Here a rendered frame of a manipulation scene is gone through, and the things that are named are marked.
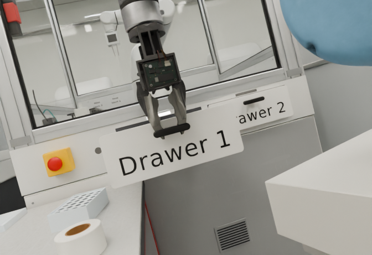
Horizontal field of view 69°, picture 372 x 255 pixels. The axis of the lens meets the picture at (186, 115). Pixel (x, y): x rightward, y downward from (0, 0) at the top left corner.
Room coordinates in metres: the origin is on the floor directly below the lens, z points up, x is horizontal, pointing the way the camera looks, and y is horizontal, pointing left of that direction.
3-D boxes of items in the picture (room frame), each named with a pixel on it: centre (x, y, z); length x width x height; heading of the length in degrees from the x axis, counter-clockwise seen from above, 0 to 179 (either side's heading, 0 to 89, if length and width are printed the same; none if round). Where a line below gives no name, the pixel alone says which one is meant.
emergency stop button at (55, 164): (0.79, 0.41, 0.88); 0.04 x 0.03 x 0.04; 98
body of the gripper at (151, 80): (0.52, 0.03, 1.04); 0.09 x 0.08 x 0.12; 8
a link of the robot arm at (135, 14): (0.53, 0.03, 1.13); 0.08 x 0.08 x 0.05
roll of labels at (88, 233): (0.42, 0.21, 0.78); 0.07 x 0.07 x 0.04
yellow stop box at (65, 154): (0.82, 0.41, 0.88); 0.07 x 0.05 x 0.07; 98
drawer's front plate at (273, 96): (0.93, -0.22, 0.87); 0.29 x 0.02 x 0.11; 98
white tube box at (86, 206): (0.61, 0.28, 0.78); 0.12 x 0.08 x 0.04; 178
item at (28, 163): (1.37, 0.12, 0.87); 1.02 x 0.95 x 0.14; 98
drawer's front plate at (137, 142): (0.57, 0.04, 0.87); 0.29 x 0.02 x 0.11; 98
